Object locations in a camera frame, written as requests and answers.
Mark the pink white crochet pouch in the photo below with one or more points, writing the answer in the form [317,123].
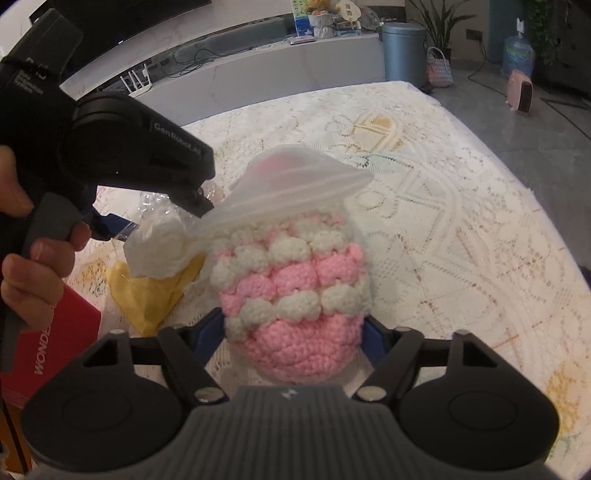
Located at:
[288,265]

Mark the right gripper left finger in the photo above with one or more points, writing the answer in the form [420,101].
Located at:
[186,351]

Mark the woven pink handbag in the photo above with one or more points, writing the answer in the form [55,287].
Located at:
[439,71]

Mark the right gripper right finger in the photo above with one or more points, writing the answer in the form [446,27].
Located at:
[393,353]

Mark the clear plastic bag tissue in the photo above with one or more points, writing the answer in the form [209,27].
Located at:
[166,237]

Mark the pink space heater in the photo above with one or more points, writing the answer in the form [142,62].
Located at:
[519,92]

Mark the marble tv console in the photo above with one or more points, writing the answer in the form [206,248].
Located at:
[275,71]

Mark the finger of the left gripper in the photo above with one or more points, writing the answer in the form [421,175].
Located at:
[110,227]

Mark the red lidded clear container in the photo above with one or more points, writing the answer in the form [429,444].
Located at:
[41,355]

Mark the white lace tablecloth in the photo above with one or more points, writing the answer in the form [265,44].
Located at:
[458,250]

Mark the yellow cloth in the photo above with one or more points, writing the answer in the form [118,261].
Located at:
[145,302]

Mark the small teddy bear figure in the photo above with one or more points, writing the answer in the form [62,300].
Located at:
[320,18]

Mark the black wall television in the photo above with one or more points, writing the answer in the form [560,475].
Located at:
[105,23]

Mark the person's left hand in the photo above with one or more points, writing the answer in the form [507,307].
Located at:
[32,286]

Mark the blue metal trash bin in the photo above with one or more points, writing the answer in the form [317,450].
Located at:
[405,52]

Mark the blue water jug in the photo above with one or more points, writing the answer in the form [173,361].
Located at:
[518,54]

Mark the green potted plant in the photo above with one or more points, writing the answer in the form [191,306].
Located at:
[440,21]

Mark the white wifi router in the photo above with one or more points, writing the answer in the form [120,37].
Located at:
[135,83]

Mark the orange cardboard box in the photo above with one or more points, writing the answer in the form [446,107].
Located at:
[17,457]

